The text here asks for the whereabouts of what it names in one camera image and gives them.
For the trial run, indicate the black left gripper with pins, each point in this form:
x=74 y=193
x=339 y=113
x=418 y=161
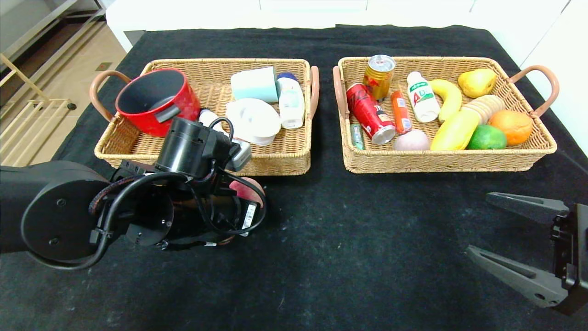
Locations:
x=234 y=214

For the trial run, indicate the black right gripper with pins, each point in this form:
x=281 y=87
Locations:
x=574 y=259

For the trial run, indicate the red pink peach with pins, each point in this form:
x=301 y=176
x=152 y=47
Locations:
x=243 y=187

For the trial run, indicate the white round bowl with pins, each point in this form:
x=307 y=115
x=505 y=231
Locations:
x=252 y=122

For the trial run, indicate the white brush cap bottle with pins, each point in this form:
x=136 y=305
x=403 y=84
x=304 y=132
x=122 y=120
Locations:
x=207 y=118

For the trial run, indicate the yellow mango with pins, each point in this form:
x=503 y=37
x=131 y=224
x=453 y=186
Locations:
x=455 y=131

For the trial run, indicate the pale purple round bun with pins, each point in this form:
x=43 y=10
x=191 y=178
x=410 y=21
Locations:
x=412 y=141

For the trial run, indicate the orange red sausage stick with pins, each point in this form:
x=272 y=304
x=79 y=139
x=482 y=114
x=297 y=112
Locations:
x=401 y=112

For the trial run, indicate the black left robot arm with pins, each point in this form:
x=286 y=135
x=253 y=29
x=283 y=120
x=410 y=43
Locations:
x=50 y=207

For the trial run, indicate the green lime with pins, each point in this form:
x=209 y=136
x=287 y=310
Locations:
x=487 y=138

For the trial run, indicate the orange fruit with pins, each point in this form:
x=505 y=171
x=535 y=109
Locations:
x=512 y=126

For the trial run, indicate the black tablecloth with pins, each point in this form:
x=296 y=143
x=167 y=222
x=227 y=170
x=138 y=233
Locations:
x=349 y=230

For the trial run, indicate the white bottle blue cap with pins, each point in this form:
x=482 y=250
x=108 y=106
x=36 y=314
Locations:
x=291 y=110

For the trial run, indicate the light blue cup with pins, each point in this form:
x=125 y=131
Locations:
x=255 y=85

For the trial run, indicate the red cooking pot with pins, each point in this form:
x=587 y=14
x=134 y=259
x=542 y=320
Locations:
x=138 y=122

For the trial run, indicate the striped tan bread roll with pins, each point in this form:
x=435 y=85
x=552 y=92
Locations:
x=487 y=105

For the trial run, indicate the green small tube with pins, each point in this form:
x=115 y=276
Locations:
x=357 y=138

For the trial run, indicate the yellow banana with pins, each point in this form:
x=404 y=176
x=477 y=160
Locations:
x=452 y=99

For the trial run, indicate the yellow pear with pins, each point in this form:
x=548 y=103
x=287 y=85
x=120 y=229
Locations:
x=477 y=82

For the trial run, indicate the red cola can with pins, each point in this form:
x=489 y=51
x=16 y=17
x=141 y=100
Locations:
x=367 y=112

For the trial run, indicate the white milk bottle green label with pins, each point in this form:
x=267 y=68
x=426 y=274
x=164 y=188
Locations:
x=425 y=103

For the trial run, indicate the gold drink can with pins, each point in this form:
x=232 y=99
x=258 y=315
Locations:
x=377 y=85

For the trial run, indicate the white low cabinet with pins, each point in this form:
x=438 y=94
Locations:
x=229 y=14

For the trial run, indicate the grey metal shelf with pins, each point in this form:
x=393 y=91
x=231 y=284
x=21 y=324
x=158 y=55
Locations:
x=46 y=18

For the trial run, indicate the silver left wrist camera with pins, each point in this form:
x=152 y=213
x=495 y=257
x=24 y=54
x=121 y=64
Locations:
x=241 y=156

